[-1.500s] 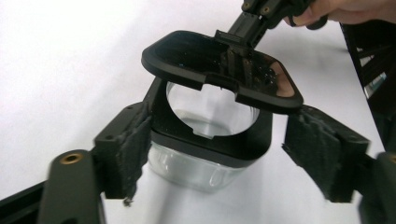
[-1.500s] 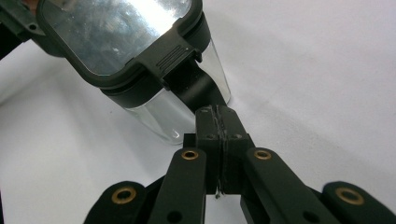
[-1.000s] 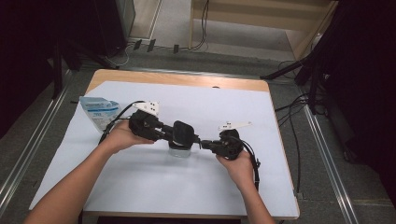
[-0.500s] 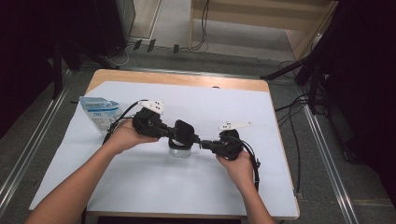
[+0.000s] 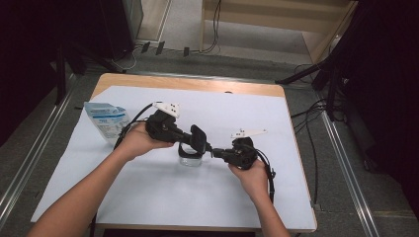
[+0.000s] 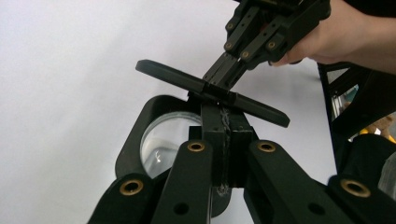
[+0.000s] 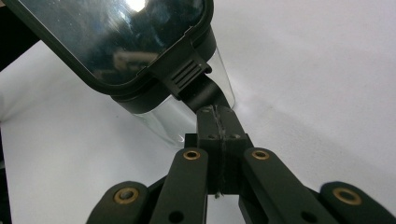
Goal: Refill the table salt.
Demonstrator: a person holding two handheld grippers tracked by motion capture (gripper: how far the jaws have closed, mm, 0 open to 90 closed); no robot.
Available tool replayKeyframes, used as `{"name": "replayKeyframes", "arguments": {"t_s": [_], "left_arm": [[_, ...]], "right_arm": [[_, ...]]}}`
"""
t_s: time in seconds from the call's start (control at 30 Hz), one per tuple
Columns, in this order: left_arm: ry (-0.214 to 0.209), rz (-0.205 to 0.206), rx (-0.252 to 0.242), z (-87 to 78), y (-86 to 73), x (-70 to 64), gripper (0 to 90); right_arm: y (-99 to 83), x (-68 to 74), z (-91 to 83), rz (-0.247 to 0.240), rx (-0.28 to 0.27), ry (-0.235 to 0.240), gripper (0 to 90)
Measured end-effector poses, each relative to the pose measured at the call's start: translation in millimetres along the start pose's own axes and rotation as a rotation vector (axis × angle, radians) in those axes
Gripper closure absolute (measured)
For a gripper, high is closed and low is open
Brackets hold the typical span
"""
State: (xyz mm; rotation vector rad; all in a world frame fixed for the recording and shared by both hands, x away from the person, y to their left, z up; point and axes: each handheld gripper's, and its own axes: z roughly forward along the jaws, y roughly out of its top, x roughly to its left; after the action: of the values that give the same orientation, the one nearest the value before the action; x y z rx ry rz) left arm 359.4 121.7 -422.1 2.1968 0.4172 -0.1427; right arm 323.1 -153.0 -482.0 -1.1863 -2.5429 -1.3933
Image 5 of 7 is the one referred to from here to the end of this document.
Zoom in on grey cabinet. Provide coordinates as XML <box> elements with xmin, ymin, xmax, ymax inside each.
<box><xmin>121</xmin><ymin>0</ymin><xmax>144</xmax><ymax>42</ymax></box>

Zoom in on person's right hand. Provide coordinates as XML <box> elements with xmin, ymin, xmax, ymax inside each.
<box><xmin>227</xmin><ymin>159</ymin><xmax>270</xmax><ymax>202</ymax></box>

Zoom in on black floor cables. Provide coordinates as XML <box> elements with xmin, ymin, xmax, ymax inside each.
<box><xmin>290</xmin><ymin>63</ymin><xmax>330</xmax><ymax>206</ymax></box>

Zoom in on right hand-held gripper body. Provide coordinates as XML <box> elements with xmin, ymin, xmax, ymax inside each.
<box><xmin>222</xmin><ymin>128</ymin><xmax>268</xmax><ymax>171</ymax></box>

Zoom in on wooden table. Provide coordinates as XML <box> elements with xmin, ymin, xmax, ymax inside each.
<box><xmin>31</xmin><ymin>72</ymin><xmax>319</xmax><ymax>235</ymax></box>

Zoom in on white paper sheet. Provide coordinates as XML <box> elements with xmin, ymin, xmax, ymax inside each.
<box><xmin>31</xmin><ymin>85</ymin><xmax>317</xmax><ymax>231</ymax></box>

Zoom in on white floor cable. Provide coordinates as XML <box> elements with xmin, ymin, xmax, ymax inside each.
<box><xmin>109</xmin><ymin>43</ymin><xmax>146</xmax><ymax>72</ymax></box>

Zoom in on person's left hand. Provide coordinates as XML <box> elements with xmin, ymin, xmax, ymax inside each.
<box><xmin>119</xmin><ymin>121</ymin><xmax>176</xmax><ymax>163</ymax></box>

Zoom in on light wooden shelf unit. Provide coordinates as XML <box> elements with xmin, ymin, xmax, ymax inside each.
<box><xmin>199</xmin><ymin>0</ymin><xmax>360</xmax><ymax>65</ymax></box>

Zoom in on black curtain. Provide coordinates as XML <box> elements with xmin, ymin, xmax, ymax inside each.
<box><xmin>0</xmin><ymin>0</ymin><xmax>134</xmax><ymax>147</ymax></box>
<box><xmin>342</xmin><ymin>0</ymin><xmax>419</xmax><ymax>221</ymax></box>

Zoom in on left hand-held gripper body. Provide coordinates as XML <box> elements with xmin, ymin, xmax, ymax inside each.
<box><xmin>144</xmin><ymin>101</ymin><xmax>186</xmax><ymax>144</ymax></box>

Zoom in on hanging black cable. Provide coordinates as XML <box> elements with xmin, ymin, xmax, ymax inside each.
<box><xmin>200</xmin><ymin>0</ymin><xmax>222</xmax><ymax>54</ymax></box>

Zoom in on black jar lid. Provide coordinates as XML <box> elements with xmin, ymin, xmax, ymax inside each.
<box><xmin>190</xmin><ymin>123</ymin><xmax>209</xmax><ymax>156</ymax></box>

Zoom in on metal floor rail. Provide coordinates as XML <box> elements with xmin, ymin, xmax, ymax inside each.
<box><xmin>314</xmin><ymin>90</ymin><xmax>381</xmax><ymax>237</ymax></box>
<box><xmin>0</xmin><ymin>73</ymin><xmax>82</xmax><ymax>228</ymax></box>

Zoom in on blue and white pouch packet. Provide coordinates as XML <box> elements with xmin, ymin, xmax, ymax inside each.
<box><xmin>83</xmin><ymin>101</ymin><xmax>131</xmax><ymax>145</ymax></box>

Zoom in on black stand with legs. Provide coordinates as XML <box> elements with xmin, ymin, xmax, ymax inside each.
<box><xmin>275</xmin><ymin>0</ymin><xmax>389</xmax><ymax>122</ymax></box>

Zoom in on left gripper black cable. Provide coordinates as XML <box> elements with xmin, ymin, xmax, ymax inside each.
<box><xmin>113</xmin><ymin>102</ymin><xmax>155</xmax><ymax>151</ymax></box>

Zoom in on clear glass jar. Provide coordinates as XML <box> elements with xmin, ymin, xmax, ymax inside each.
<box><xmin>178</xmin><ymin>141</ymin><xmax>204</xmax><ymax>168</ymax></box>

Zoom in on black tripod stand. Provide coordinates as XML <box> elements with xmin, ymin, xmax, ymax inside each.
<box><xmin>53</xmin><ymin>36</ymin><xmax>127</xmax><ymax>107</ymax></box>

